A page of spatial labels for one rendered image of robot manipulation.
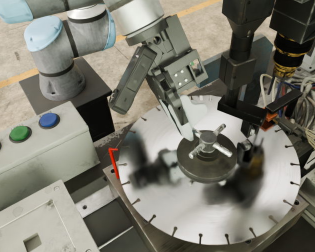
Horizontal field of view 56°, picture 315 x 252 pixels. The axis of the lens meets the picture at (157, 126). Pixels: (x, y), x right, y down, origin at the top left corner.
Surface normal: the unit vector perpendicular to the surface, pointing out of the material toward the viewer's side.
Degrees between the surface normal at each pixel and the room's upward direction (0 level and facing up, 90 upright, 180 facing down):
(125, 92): 58
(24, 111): 0
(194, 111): 64
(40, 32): 7
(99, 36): 82
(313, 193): 90
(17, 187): 90
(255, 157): 0
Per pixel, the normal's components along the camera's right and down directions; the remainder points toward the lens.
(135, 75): 0.33, 0.22
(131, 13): -0.11, 0.48
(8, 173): 0.55, 0.60
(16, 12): 0.36, 0.78
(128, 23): -0.38, 0.55
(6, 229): -0.05, -0.66
